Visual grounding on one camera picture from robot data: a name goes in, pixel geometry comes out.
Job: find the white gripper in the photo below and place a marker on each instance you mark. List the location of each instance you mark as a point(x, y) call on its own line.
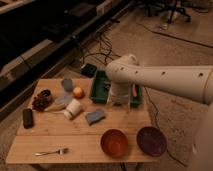
point(119, 92)

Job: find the red chili pepper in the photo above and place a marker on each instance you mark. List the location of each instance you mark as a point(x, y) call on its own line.
point(134, 91)

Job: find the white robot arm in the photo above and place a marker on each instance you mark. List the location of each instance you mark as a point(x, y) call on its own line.
point(191, 82)

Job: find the orange red bowl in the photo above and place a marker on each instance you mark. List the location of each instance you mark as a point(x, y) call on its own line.
point(114, 143)

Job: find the dark purple bowl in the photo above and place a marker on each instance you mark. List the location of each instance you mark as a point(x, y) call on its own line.
point(151, 141)

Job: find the green plastic tray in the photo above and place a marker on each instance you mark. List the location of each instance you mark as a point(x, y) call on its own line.
point(100, 90)

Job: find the blue sponge cloth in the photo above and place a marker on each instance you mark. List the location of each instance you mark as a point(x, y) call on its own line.
point(95, 116)

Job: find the black box on floor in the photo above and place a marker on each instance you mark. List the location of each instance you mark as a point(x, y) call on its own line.
point(88, 70)

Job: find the orange apple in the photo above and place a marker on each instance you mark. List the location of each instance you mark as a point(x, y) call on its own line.
point(78, 92)

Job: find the white paper cup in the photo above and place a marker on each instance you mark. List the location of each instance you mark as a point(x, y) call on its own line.
point(73, 109)

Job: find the blue grey lid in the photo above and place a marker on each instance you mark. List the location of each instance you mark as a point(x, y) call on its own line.
point(63, 99)

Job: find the wooden brush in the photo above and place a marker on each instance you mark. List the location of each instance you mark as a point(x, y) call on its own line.
point(55, 107)

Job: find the silver fork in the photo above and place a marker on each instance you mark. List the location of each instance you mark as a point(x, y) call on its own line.
point(59, 151)

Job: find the black rectangular block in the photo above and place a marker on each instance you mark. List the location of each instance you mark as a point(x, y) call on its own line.
point(28, 120)

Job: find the black office chair base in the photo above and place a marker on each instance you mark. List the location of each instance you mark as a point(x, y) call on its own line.
point(172, 6)

